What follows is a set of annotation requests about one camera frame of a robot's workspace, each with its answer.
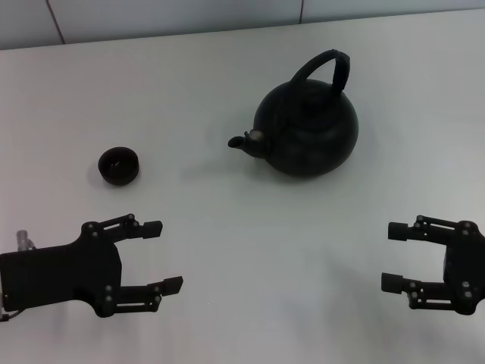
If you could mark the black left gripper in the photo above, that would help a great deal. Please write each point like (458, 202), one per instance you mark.
(57, 273)

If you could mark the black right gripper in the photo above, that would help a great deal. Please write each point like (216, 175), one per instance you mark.
(466, 265)

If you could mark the small dark teacup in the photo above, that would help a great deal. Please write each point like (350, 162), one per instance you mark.
(117, 175)

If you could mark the black round teapot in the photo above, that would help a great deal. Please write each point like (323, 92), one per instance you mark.
(310, 129)

